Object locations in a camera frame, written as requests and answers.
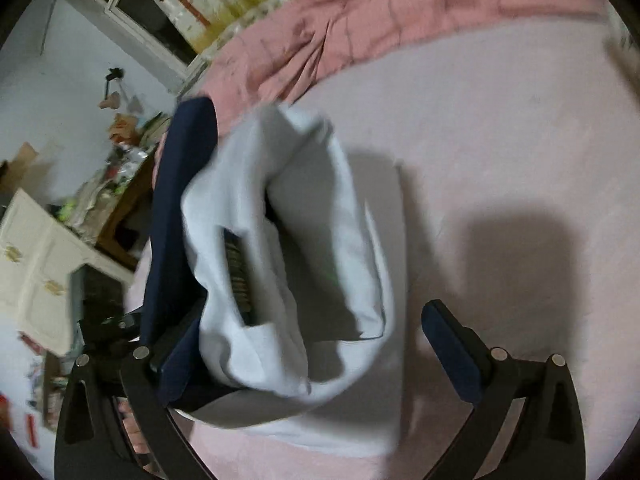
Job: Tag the pink plaid quilt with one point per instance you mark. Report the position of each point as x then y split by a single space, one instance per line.
280 57

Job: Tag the dark wooden desk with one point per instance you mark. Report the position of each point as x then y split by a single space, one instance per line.
127 227

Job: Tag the white navy varsity jacket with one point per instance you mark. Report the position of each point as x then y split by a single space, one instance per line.
279 280

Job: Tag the pink bed sheet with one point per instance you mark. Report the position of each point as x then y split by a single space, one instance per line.
518 151

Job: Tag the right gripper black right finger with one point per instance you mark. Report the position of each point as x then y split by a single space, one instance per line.
548 440

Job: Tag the white drawer cabinet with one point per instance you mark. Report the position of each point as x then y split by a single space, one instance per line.
38 254

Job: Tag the window with white frame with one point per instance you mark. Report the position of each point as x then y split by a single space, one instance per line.
144 32

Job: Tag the person's left hand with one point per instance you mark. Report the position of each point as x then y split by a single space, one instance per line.
137 439

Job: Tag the cream folded sweatshirt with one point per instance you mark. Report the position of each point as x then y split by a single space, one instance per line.
625 48

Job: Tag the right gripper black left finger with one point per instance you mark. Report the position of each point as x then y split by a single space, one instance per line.
91 440

